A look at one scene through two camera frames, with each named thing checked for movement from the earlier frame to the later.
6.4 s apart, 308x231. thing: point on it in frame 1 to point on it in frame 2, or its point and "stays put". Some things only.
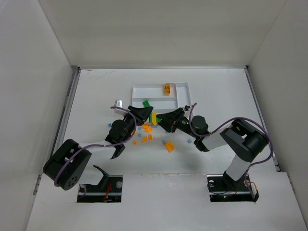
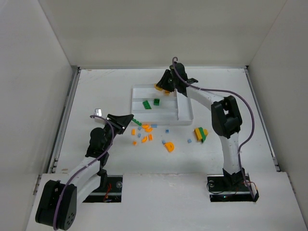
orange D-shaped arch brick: (170, 146) stays put
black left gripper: (134, 115) to (115, 123)
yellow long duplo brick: (154, 119) to (158, 88)
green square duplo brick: (150, 118) to (156, 102)
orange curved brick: (144, 140) stays put
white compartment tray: (161, 97) stays put
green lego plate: (146, 104) stays put
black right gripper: (176, 121) to (171, 80)
